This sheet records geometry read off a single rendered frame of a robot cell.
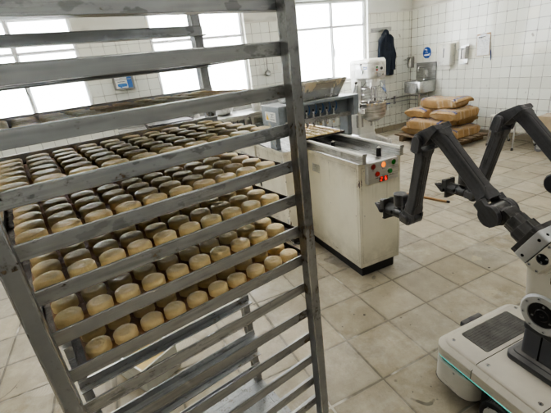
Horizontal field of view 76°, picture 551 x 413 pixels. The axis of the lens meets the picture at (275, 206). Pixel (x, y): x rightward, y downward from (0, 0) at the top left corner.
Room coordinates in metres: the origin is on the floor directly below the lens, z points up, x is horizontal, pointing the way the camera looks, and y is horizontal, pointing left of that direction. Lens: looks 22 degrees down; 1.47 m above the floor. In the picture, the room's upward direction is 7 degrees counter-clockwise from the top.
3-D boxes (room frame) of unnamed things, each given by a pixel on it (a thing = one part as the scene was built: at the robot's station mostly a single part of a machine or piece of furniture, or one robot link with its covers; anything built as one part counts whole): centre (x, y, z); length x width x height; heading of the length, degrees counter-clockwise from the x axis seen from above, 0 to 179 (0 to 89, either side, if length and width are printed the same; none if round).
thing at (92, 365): (0.70, 0.20, 0.96); 0.64 x 0.03 x 0.03; 124
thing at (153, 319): (0.66, 0.31, 0.96); 0.05 x 0.05 x 0.02
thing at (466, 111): (5.49, -2.95, 0.47); 0.72 x 0.42 x 0.17; 118
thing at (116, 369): (1.03, 0.42, 0.60); 0.64 x 0.03 x 0.03; 124
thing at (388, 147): (3.12, -0.47, 0.87); 2.01 x 0.03 x 0.07; 22
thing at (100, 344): (0.60, 0.41, 0.96); 0.05 x 0.05 x 0.02
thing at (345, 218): (2.49, -0.57, 0.45); 0.70 x 0.34 x 0.90; 22
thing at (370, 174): (2.15, -0.70, 0.77); 0.24 x 0.04 x 0.14; 112
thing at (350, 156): (3.01, -0.20, 0.87); 2.01 x 0.03 x 0.07; 22
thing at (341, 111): (2.96, -0.38, 1.01); 0.72 x 0.33 x 0.34; 112
